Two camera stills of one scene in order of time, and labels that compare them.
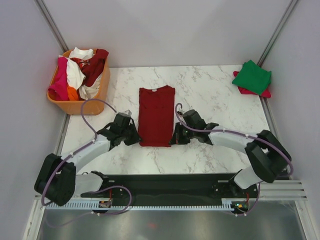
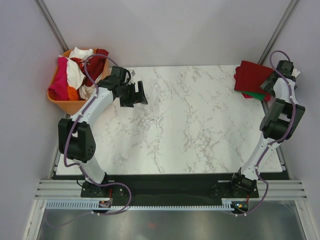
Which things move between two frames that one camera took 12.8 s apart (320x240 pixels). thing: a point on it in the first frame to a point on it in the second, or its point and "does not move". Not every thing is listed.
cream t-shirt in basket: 89,92 does not move
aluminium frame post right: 287,13 does not move
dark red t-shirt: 156,116 to 250,76
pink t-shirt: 266,93 to 267,96
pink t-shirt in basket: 59,90 does not move
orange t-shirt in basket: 72,94 does not move
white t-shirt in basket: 75,77 does not move
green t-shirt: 253,77 to 259,95
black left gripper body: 129,136 to 129,97
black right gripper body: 183,134 to 269,88
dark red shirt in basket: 92,67 does not move
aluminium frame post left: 57,33 does not move
